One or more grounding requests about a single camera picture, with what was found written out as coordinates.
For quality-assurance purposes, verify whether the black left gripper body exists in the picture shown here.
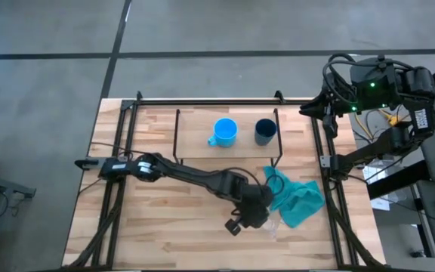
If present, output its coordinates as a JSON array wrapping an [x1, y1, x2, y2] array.
[[235, 184, 276, 230]]

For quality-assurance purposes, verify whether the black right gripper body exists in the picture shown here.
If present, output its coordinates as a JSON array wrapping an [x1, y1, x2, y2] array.
[[323, 89, 356, 117]]

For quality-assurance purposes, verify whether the clear glass cup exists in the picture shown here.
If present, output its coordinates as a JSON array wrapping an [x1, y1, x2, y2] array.
[[264, 217, 284, 240]]

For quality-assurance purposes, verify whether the dark teal plastic cup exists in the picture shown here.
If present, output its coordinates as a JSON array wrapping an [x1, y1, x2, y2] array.
[[254, 118, 279, 147]]

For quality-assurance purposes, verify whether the wooden shelf with black legs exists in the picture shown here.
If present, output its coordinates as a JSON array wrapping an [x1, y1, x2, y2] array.
[[171, 107, 284, 169]]

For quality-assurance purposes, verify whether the teal cloth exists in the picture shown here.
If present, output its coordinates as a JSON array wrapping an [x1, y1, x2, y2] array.
[[263, 165, 326, 229]]

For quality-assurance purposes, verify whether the light blue mug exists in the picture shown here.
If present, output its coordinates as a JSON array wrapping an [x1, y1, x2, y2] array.
[[206, 116, 239, 149]]

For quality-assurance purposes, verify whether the white paper sheet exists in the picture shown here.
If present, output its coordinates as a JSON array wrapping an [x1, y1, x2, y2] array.
[[369, 196, 393, 212]]

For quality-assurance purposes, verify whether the grey side desk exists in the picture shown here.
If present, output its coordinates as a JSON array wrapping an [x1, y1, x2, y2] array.
[[0, 168, 38, 272]]

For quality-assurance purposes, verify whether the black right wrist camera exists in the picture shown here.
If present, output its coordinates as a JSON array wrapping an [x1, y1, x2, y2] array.
[[322, 114, 338, 140]]

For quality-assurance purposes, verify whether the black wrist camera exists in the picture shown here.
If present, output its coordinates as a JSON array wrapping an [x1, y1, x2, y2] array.
[[224, 218, 242, 237], [322, 114, 338, 140]]

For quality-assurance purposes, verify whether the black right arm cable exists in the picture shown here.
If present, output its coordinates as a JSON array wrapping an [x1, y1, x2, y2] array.
[[322, 53, 359, 104]]

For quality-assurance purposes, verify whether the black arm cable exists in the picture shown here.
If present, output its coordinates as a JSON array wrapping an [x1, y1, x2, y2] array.
[[322, 53, 359, 104], [223, 167, 285, 198]]

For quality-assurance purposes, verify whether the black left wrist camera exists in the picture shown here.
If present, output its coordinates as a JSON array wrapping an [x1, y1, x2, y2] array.
[[224, 218, 242, 237]]

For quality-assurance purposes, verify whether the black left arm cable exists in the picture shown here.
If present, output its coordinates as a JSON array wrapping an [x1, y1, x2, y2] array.
[[223, 167, 285, 198]]

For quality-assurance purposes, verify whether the yellow cable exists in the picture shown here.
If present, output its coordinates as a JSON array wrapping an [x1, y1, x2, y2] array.
[[354, 108, 404, 141]]

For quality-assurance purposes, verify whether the black metal table frame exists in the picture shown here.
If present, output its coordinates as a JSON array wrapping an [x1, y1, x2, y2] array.
[[61, 90, 389, 270]]

